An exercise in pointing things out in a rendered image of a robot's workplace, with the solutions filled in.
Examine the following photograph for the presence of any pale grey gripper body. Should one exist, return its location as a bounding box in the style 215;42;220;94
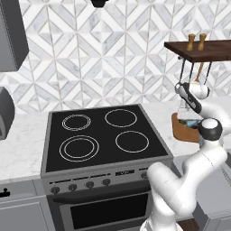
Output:
176;100;194;121

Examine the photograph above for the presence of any blue green item in bowl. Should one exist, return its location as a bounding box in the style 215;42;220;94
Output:
178;118;202;128

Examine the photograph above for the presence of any black hanging utensil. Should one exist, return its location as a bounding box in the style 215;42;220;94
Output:
204;61;213;86
188;61;195;84
178;58;187;87

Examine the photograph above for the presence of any wooden hanging spoon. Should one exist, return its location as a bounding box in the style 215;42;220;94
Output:
193;61;206;84

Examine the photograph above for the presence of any wooden salt shaker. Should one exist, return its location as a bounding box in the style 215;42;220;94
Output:
186;33;197;52

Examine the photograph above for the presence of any steel stove with black hob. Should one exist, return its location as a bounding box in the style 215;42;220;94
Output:
40;103;174;231

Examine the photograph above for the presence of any grey cupboard run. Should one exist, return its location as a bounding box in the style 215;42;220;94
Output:
172;152;231;231

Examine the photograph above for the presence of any black oven door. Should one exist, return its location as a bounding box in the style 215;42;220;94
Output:
48;189;152;231

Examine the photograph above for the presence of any black ceiling lamp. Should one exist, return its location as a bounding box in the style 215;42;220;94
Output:
89;0;111;9

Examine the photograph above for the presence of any grey rounded appliance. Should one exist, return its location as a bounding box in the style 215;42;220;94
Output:
0;87;16;141

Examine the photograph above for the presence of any grey drawer front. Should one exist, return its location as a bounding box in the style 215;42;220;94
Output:
0;179;47;208

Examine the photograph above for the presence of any grey range hood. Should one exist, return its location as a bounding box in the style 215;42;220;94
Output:
0;0;30;73

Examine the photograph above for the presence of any grey cupboard door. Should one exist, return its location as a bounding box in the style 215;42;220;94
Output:
0;200;52;231

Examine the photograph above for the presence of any dark wooden wall shelf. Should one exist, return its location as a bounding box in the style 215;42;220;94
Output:
163;39;231;64

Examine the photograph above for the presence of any black drawer handle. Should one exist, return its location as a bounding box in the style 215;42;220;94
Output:
0;188;11;199

